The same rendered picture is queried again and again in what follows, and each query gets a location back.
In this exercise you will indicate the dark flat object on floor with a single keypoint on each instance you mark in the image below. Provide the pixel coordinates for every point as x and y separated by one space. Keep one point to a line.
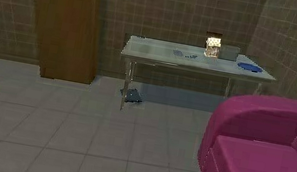
133 95

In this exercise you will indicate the grey metal table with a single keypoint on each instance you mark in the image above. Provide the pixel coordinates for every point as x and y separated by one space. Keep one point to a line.
168 56

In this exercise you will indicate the brown patterned box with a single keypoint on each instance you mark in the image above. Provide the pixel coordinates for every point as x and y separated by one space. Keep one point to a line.
213 45

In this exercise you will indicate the grey box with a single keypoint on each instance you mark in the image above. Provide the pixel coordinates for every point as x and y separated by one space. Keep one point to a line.
229 52

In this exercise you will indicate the blue plate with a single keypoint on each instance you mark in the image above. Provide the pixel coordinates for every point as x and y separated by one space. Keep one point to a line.
250 67

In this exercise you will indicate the brown wooden door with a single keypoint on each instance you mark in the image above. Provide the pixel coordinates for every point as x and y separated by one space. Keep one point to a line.
67 19

